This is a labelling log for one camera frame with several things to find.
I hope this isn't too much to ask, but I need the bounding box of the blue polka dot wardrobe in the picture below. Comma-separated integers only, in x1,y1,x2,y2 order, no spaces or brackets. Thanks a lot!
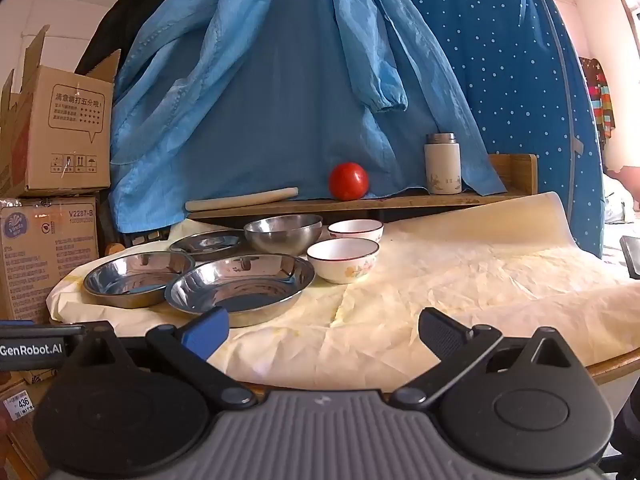
385,0,606,259

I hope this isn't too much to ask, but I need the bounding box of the red tomato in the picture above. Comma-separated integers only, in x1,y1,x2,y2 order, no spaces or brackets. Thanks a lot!
328,162,370,202

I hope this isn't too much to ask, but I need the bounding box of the light blue coat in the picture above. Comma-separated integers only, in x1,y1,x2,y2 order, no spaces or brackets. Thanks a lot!
109,0,508,233

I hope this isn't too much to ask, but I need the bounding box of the steel bowl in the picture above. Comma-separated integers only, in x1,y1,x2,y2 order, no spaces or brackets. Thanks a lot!
243,214,324,257

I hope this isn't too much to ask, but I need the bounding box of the large steel plate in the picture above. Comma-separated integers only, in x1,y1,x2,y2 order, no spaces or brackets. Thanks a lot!
164,253,316,329

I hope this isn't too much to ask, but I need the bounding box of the dark flat object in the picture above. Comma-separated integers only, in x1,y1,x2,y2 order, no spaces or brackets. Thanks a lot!
620,235,640,280

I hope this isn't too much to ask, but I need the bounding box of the cardboard box white label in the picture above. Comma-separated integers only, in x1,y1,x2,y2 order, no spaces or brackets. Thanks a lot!
0,370,63,480

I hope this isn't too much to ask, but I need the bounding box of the open cardboard box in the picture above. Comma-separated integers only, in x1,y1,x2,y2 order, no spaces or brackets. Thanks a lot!
0,25,122,197

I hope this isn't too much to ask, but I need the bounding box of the white bowl red rim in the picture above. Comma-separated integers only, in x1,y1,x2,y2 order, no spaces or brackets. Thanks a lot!
306,238,380,285
328,219,385,244

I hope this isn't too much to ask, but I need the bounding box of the cream paper table cover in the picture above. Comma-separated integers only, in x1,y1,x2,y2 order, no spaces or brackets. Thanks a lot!
46,191,640,391

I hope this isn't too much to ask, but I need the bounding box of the black garment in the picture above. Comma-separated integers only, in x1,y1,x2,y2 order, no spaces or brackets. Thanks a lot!
75,0,201,77

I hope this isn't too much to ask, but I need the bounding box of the white rolling pin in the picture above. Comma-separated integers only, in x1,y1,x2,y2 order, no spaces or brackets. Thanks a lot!
185,187,299,212

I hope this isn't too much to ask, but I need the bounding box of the printed cardboard box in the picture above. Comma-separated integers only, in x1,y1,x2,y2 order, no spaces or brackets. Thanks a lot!
0,195,101,323

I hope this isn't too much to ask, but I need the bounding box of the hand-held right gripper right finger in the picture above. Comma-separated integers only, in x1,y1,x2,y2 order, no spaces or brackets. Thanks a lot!
390,307,577,407

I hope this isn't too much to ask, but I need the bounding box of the wooden shelf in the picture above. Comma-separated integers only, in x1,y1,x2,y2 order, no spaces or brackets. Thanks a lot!
187,154,539,221

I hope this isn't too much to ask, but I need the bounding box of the striped colourful cloth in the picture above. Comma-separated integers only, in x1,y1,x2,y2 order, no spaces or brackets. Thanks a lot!
580,57,616,147

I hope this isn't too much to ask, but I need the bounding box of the white thermos flask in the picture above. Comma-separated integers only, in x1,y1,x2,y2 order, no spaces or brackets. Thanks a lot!
424,133,461,195

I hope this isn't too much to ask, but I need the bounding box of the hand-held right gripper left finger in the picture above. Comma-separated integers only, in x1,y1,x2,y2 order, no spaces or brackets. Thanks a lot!
65,306,258,409

